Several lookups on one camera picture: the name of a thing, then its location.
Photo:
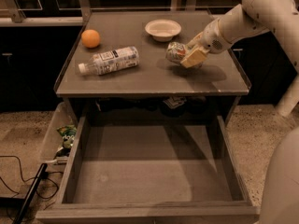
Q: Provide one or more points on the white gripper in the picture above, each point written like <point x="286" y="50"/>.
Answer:
<point x="209" y="38"/>

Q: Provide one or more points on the green 7up soda can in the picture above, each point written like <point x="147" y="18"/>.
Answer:
<point x="175" y="52"/>

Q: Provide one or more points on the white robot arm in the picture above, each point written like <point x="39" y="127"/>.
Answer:
<point x="280" y="202"/>

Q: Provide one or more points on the grey wooden counter cabinet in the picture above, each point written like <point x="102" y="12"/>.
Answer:
<point x="220" y="75"/>

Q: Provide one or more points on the open grey top drawer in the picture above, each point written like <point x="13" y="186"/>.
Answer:
<point x="139" y="172"/>

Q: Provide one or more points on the white shallow bowl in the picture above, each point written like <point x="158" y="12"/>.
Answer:
<point x="163" y="30"/>

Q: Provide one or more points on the clear plastic water bottle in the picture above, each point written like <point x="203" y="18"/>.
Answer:
<point x="110" y="61"/>

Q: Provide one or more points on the orange fruit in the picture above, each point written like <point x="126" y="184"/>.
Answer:
<point x="90" y="39"/>

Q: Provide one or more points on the green snack bag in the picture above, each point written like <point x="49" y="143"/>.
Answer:
<point x="68" y="133"/>

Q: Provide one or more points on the black flat bar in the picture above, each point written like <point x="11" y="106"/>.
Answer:
<point x="30" y="194"/>

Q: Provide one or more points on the metal railing frame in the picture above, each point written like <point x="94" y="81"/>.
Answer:
<point x="56" y="12"/>

